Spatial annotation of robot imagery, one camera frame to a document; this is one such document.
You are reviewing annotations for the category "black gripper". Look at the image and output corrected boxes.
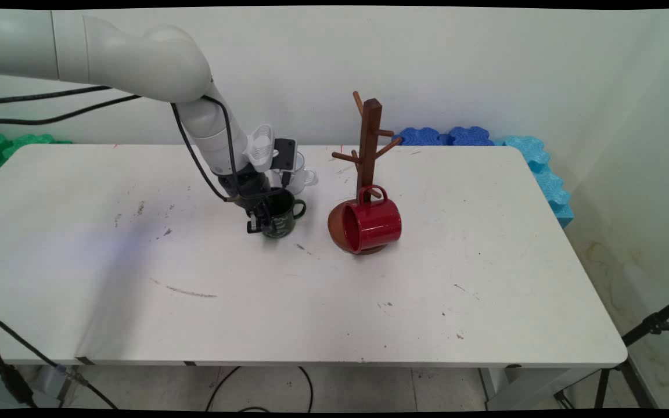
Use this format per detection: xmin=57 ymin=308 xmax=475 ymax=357
xmin=217 ymin=164 xmax=283 ymax=235

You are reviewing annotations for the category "dark green enamel mug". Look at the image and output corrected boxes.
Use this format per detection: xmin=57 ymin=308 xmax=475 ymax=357
xmin=260 ymin=187 xmax=308 ymax=239

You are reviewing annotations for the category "white enamel mug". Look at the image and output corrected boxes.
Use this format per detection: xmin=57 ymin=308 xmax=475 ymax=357
xmin=269 ymin=151 xmax=318 ymax=196

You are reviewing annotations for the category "red ceramic mug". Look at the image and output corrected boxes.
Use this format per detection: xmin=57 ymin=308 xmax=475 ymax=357
xmin=342 ymin=185 xmax=403 ymax=255

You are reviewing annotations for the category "brown wooden mug tree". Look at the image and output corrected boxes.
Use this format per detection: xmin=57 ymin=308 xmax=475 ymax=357
xmin=328 ymin=91 xmax=404 ymax=257

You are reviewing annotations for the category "dark blue foam mat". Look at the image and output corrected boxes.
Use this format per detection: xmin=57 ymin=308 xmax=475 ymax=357
xmin=397 ymin=126 xmax=495 ymax=147

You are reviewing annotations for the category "grey table leg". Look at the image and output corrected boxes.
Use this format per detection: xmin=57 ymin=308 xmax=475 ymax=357
xmin=55 ymin=365 xmax=81 ymax=408

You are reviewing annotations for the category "green foam mat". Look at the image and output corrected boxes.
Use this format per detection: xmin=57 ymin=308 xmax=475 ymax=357
xmin=0 ymin=133 xmax=74 ymax=172

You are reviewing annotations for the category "light blue foam mat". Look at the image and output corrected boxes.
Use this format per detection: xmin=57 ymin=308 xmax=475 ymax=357
xmin=494 ymin=135 xmax=575 ymax=229

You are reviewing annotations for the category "black tripod stand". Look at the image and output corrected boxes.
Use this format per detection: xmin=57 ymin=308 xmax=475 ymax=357
xmin=554 ymin=290 xmax=669 ymax=410

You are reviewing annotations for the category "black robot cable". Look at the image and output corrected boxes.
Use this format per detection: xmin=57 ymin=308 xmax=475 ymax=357
xmin=0 ymin=94 xmax=236 ymax=203
xmin=0 ymin=85 xmax=240 ymax=178

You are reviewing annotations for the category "black floor cable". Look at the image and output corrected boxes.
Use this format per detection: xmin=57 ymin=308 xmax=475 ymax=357
xmin=205 ymin=366 xmax=314 ymax=413

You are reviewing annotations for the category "black power cable with plug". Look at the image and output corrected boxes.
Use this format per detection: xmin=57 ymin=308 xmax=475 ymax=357
xmin=0 ymin=307 xmax=119 ymax=410

